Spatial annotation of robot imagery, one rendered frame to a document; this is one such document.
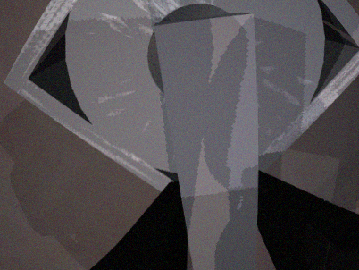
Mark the grey and red crank handle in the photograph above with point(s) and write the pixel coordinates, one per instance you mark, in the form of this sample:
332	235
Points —
210	83

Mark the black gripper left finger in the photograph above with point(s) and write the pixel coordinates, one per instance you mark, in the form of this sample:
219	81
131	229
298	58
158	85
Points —
158	241

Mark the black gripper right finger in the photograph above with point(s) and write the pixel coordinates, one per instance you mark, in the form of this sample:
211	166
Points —
305	232

